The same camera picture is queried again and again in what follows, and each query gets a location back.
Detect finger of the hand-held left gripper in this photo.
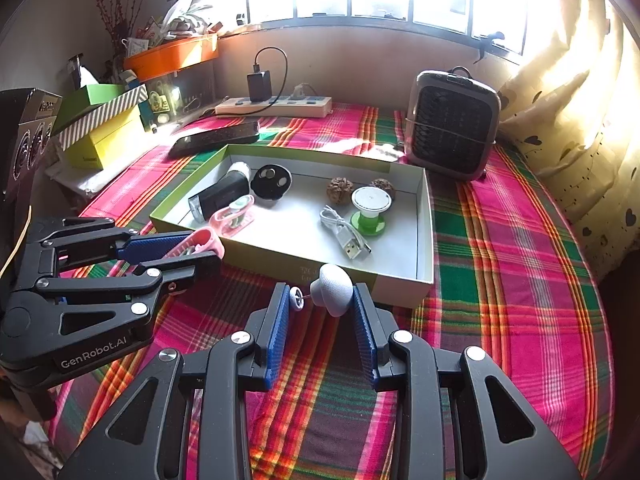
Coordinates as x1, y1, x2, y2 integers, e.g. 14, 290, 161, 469
37, 252, 222, 337
22, 217, 193, 281

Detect brown walnut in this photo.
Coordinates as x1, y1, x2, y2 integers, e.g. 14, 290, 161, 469
369, 178, 396, 202
326, 176, 355, 204

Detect black tissue holder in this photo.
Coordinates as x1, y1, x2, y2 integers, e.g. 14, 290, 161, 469
67, 55, 99, 89

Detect striped cardboard box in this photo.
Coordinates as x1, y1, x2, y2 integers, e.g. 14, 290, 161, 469
52, 85, 148, 151

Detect grey portable fan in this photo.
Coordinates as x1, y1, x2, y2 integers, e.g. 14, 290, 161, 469
406, 67, 502, 182

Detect green white cardboard box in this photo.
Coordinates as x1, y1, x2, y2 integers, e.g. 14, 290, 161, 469
150, 144, 435, 309

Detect pink silicone strap clip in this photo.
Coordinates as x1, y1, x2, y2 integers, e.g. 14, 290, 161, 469
165, 227, 226, 262
207, 195, 256, 239

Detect paper clutter pile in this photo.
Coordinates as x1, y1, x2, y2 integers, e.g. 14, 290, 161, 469
122, 0, 223, 53

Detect white usb cable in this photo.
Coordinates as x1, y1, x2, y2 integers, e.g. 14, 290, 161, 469
320, 205, 372, 261

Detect black charger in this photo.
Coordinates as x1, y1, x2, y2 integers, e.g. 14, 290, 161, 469
247, 71, 273, 102

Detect black round case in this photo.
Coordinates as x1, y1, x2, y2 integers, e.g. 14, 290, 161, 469
251, 164, 292, 204

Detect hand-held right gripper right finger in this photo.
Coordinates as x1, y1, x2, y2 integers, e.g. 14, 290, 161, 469
352, 282, 583, 480

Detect black charger cable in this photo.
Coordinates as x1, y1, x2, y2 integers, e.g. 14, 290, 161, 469
253, 47, 290, 106

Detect yellow cardboard box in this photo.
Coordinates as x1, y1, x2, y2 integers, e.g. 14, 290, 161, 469
65, 105, 146, 170

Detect yellow rubber band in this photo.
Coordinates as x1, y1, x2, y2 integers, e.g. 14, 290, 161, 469
0, 217, 31, 277

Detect black rectangular flashlight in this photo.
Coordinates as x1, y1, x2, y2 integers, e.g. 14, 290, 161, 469
189, 172, 251, 224

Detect cream heart print curtain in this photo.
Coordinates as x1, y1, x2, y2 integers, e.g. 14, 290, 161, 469
495, 0, 640, 281

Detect black remote control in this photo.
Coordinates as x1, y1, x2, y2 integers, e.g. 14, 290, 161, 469
168, 120, 261, 158

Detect green spool with white top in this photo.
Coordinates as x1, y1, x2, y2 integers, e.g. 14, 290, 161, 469
350, 186, 393, 236

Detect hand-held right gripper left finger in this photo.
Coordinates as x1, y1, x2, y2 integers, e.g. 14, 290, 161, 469
57, 282, 292, 480

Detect black window latch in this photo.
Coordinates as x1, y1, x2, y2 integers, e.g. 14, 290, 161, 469
477, 31, 507, 61

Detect cream power strip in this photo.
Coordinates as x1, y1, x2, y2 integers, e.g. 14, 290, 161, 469
215, 95, 333, 118

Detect orange plastic tray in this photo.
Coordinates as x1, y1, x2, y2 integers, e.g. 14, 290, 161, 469
122, 34, 219, 81

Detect green printed card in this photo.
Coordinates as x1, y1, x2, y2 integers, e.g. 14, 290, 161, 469
141, 85, 181, 131

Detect pink green plaid blanket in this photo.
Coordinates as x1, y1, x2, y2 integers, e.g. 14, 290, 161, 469
50, 102, 616, 480

